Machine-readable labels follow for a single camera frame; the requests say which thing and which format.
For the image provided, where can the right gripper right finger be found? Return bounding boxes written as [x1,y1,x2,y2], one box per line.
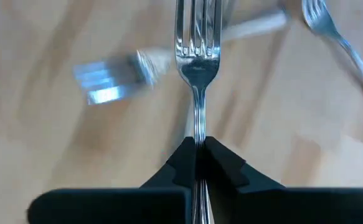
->
[204,136,363,224]

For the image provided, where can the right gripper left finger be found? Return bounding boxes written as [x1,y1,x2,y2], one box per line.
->
[27,136,198,224]

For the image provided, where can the silver metal fork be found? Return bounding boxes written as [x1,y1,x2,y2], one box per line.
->
[301,0,363,123]
[72,11,290,106]
[174,0,223,224]

